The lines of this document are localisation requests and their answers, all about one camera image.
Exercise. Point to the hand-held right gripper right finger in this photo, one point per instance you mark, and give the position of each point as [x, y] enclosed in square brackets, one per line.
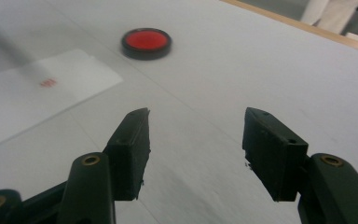
[272, 155]

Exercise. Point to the white paper sheet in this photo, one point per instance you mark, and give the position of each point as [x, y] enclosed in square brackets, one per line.
[28, 105]

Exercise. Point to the round red ink pad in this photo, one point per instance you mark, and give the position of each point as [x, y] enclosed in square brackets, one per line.
[146, 43]

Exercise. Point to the white desk frame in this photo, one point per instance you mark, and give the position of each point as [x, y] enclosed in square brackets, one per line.
[329, 15]

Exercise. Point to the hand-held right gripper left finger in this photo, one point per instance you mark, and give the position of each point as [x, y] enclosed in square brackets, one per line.
[130, 155]

